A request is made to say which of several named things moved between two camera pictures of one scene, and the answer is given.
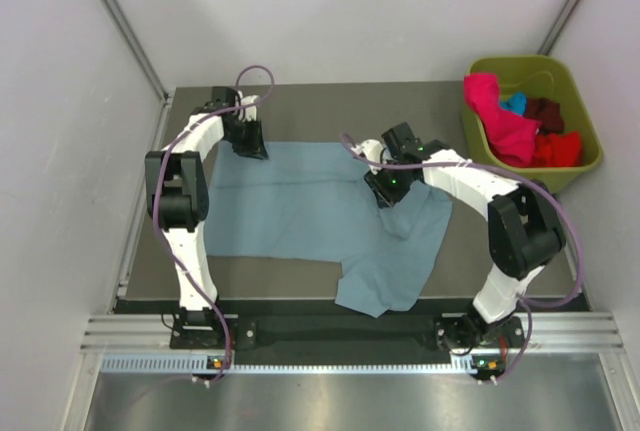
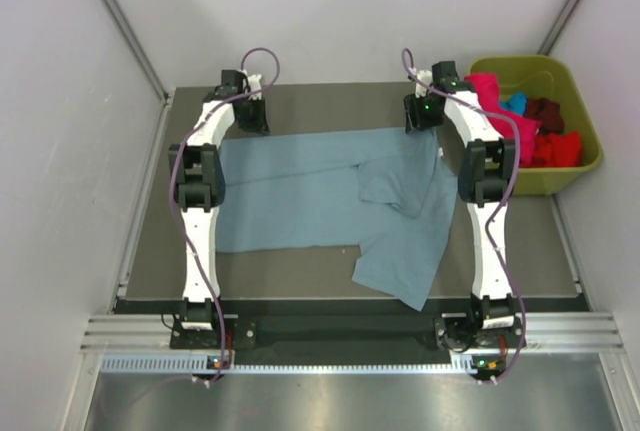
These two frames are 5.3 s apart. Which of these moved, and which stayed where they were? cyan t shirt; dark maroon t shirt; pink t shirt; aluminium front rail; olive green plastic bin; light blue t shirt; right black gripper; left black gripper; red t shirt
Moved: right black gripper; left black gripper; light blue t shirt
Stayed: aluminium front rail; red t shirt; cyan t shirt; dark maroon t shirt; pink t shirt; olive green plastic bin
